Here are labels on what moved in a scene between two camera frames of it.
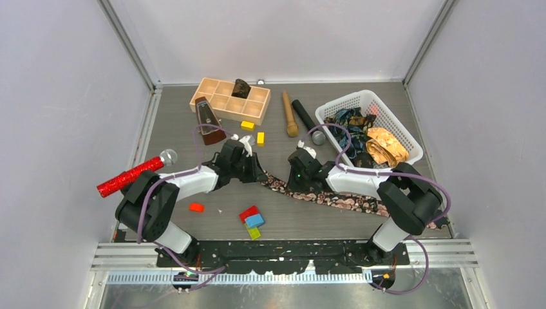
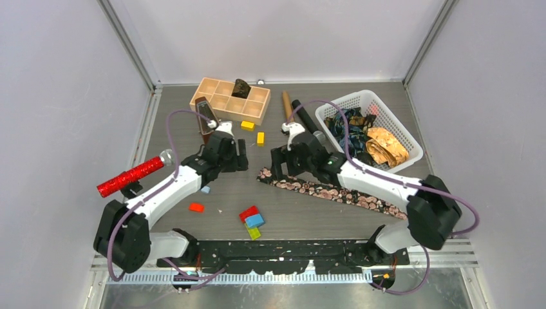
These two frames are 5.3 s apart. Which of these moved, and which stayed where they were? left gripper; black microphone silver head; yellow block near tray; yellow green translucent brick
Moved: left gripper
Stayed: black microphone silver head; yellow block near tray; yellow green translucent brick
